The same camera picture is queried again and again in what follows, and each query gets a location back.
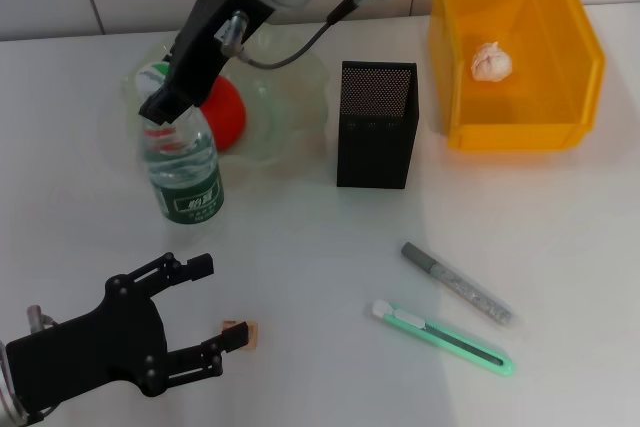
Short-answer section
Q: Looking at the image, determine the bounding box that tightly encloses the clear glass fruit plate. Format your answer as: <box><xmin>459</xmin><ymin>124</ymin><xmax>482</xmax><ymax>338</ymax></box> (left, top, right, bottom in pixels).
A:
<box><xmin>118</xmin><ymin>26</ymin><xmax>329</xmax><ymax>168</ymax></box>

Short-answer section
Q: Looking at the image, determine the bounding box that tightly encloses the black mesh pen holder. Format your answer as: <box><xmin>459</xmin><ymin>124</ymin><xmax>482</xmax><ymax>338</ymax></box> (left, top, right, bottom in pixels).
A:
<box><xmin>335</xmin><ymin>60</ymin><xmax>418</xmax><ymax>189</ymax></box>

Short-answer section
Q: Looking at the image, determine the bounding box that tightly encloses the white paper ball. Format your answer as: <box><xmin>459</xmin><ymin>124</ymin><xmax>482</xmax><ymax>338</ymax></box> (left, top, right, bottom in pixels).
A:
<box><xmin>470</xmin><ymin>41</ymin><xmax>515</xmax><ymax>82</ymax></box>

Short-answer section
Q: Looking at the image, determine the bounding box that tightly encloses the small beige eraser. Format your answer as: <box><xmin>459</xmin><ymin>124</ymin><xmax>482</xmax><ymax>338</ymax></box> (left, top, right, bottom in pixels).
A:
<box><xmin>222</xmin><ymin>319</ymin><xmax>260</xmax><ymax>351</ymax></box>

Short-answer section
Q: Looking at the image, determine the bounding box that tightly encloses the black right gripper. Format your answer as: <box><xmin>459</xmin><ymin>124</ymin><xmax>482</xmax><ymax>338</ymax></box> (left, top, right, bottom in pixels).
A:
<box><xmin>138</xmin><ymin>0</ymin><xmax>277</xmax><ymax>127</ymax></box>

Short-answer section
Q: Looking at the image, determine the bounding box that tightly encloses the yellow plastic bin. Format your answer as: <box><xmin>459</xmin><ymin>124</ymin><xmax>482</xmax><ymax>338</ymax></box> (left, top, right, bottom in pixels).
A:
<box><xmin>427</xmin><ymin>0</ymin><xmax>607</xmax><ymax>152</ymax></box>

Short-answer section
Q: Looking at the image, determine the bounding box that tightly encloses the green utility knife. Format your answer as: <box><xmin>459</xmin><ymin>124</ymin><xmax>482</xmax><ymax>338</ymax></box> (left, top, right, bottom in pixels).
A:
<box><xmin>371</xmin><ymin>299</ymin><xmax>516</xmax><ymax>378</ymax></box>

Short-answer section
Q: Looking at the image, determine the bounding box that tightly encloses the red cone-shaped object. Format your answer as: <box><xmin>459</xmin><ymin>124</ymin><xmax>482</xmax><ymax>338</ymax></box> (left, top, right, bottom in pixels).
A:
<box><xmin>199</xmin><ymin>74</ymin><xmax>248</xmax><ymax>152</ymax></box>

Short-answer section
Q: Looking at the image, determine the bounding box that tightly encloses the clear green-label water bottle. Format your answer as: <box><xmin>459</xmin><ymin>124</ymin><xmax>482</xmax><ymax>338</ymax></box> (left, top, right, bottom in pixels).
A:
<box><xmin>134</xmin><ymin>60</ymin><xmax>225</xmax><ymax>228</ymax></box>

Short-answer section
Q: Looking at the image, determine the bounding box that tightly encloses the left gripper cable with connector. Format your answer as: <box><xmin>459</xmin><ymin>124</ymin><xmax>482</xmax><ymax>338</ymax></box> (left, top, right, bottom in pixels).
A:
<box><xmin>19</xmin><ymin>304</ymin><xmax>57</xmax><ymax>426</ymax></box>

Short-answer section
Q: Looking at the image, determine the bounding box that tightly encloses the grey glitter marker pen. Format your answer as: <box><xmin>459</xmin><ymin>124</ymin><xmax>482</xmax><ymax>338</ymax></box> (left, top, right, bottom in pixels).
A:
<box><xmin>400</xmin><ymin>241</ymin><xmax>513</xmax><ymax>327</ymax></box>

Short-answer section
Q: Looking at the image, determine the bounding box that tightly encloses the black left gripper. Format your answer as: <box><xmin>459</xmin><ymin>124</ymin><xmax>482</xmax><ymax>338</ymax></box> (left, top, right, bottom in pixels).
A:
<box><xmin>4</xmin><ymin>251</ymin><xmax>251</xmax><ymax>414</ymax></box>

